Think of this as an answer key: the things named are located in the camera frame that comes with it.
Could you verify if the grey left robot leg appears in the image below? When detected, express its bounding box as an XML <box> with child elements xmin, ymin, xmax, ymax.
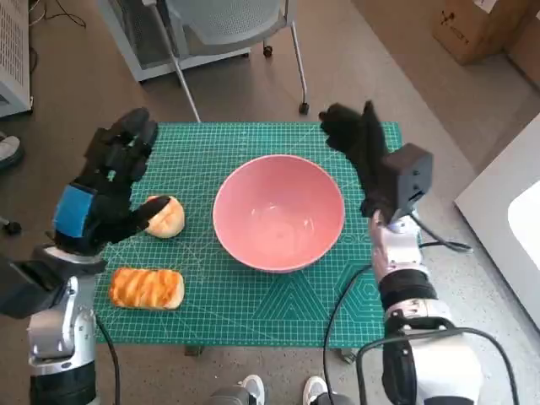
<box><xmin>209</xmin><ymin>387</ymin><xmax>250</xmax><ymax>405</ymax></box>

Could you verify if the dark right robot leg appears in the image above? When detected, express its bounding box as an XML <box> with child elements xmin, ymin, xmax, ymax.
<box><xmin>314</xmin><ymin>391</ymin><xmax>358</xmax><ymax>405</ymax></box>

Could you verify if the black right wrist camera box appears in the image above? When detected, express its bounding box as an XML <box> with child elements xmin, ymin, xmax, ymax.
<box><xmin>381</xmin><ymin>143</ymin><xmax>435</xmax><ymax>223</ymax></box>

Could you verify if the green cutting mat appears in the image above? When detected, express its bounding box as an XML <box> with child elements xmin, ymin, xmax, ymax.
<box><xmin>93</xmin><ymin>121</ymin><xmax>402</xmax><ymax>349</ymax></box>

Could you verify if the pink bowl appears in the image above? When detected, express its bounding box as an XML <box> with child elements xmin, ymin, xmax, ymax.
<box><xmin>212</xmin><ymin>154</ymin><xmax>346</xmax><ymax>275</ymax></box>

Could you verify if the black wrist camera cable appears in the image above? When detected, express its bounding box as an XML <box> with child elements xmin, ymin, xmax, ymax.
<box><xmin>408</xmin><ymin>213</ymin><xmax>474</xmax><ymax>253</ymax></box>

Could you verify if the white desk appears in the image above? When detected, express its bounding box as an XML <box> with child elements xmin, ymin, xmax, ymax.
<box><xmin>453</xmin><ymin>158</ymin><xmax>540</xmax><ymax>318</ymax></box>

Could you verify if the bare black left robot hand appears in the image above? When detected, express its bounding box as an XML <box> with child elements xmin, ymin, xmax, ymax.
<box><xmin>51</xmin><ymin>106</ymin><xmax>173</xmax><ymax>257</ymax></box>

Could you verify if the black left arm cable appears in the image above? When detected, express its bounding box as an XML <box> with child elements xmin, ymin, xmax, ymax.
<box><xmin>94</xmin><ymin>316</ymin><xmax>122</xmax><ymax>405</ymax></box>

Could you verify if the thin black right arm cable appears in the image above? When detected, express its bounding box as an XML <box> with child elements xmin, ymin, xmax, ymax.
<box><xmin>322</xmin><ymin>264</ymin><xmax>375</xmax><ymax>397</ymax></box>

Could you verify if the grey mesh office chair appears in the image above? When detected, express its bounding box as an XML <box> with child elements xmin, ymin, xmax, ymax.
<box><xmin>145</xmin><ymin>0</ymin><xmax>311</xmax><ymax>123</ymax></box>

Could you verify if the printed brown cardboard box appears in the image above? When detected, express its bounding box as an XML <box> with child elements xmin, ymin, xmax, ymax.
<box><xmin>432</xmin><ymin>0</ymin><xmax>540</xmax><ymax>66</ymax></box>

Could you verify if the person's shoe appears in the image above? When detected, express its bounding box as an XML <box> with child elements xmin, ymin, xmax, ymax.
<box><xmin>0</xmin><ymin>132</ymin><xmax>25</xmax><ymax>170</ymax></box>

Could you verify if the round pale bread bun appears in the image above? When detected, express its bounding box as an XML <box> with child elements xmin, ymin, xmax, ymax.
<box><xmin>143</xmin><ymin>194</ymin><xmax>186</xmax><ymax>240</ymax></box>

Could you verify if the white perforated cabinet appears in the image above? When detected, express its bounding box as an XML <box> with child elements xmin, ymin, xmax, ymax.
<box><xmin>0</xmin><ymin>0</ymin><xmax>34</xmax><ymax>120</ymax></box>

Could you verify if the rectangular orange striped bread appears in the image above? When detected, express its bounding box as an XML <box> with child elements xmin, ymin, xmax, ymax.
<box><xmin>109</xmin><ymin>267</ymin><xmax>186</xmax><ymax>311</ymax></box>

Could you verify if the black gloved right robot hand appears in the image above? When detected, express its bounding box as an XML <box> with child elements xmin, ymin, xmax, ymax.
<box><xmin>318</xmin><ymin>100</ymin><xmax>400</xmax><ymax>220</ymax></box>

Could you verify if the plain brown cardboard box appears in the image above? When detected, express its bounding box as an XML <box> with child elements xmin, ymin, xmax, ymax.
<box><xmin>505</xmin><ymin>12</ymin><xmax>540</xmax><ymax>81</ymax></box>

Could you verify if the thick black looped cable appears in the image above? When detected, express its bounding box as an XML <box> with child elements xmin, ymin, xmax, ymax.
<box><xmin>355</xmin><ymin>327</ymin><xmax>520</xmax><ymax>405</ymax></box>

